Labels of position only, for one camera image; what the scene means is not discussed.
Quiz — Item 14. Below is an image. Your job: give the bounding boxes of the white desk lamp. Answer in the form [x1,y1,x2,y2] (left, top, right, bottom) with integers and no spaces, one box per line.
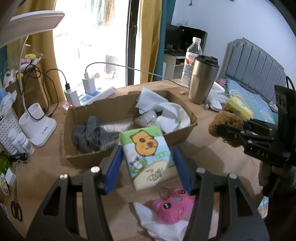
[0,10,65,148]

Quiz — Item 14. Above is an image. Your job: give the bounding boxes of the pack of cotton swabs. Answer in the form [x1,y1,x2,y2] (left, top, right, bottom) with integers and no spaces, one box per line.
[101,122,134,133]

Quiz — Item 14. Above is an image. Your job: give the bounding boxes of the grey socks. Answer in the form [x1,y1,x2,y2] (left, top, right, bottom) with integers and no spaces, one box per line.
[71,116,119,153]

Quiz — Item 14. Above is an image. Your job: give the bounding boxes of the brown cardboard box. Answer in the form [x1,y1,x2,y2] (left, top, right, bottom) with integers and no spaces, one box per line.
[60,90,198,163]

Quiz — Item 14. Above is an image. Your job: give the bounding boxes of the clear pack of cotton pads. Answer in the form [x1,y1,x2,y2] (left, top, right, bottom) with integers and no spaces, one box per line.
[134,110,160,128]

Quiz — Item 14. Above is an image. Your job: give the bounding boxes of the brown plush toy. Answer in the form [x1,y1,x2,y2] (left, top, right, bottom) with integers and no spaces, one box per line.
[208,110,244,148]

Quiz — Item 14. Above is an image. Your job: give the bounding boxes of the steel tumbler with black lid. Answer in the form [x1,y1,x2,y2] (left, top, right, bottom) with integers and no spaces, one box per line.
[188,55,220,105]

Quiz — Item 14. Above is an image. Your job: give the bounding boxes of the teal curtain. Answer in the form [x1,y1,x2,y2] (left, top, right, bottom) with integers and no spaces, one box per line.
[155,0,176,80]

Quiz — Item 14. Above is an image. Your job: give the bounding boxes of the black computer monitor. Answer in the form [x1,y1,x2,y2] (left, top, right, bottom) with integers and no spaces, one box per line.
[165,23,208,55]

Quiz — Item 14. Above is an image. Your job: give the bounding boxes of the white side desk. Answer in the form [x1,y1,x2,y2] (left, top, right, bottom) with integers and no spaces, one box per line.
[163,49,186,80]

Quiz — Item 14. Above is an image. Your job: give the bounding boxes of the white towel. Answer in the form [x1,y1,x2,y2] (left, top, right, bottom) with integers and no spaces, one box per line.
[157,102,191,134]

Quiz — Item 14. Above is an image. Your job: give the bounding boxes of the white charger with black cable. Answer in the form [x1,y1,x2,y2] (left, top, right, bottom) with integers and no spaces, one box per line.
[64,89,80,106]

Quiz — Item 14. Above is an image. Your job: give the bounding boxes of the clear plastic water bottle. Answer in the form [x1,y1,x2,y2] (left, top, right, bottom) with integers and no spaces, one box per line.
[180,37,204,88]

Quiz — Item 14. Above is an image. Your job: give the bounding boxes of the clear bag of plush toys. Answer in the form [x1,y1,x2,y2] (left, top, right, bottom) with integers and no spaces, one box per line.
[3,52,44,87]

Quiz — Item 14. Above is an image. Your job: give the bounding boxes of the yellow packet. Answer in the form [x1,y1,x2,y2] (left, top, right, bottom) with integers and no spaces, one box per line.
[225,97,255,119]

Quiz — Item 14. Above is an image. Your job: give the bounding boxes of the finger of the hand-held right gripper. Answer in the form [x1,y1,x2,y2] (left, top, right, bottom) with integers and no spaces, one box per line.
[218,126,276,149]
[242,118,278,133]

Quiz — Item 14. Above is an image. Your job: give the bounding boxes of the white power strip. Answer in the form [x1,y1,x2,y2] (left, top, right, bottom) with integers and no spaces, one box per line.
[62,86,116,110]

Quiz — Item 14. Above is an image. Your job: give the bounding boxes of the cartoon print tissue packet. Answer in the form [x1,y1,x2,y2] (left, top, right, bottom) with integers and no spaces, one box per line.
[119,126,172,191]

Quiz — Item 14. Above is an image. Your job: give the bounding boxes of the pink plush toy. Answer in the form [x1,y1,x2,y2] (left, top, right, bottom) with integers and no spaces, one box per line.
[151,187,196,224]

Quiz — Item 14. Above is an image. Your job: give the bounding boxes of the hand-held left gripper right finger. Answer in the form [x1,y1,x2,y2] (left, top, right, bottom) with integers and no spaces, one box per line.
[173,147,270,241]

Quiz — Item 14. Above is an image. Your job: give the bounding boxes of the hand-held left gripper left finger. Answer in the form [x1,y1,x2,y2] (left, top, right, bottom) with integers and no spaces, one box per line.
[26,146,123,241]

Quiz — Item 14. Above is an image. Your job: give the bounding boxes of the blue printed bed sheet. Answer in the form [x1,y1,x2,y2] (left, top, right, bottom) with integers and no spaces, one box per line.
[225,78,279,127]

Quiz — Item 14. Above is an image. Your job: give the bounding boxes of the yellow curtain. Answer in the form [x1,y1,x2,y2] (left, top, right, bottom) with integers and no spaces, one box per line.
[138,0,163,83]
[6,0,59,109]

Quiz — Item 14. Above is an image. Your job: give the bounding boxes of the white plastic basket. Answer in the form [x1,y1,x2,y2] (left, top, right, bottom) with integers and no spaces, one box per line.
[0,113,24,154]

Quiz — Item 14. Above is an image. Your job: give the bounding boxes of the grey padded headboard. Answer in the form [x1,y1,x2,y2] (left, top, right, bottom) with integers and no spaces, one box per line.
[218,38,287,103]

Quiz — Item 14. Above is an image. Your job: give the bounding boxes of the black scissors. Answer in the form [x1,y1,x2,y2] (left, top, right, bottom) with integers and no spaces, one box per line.
[10,178,23,222]

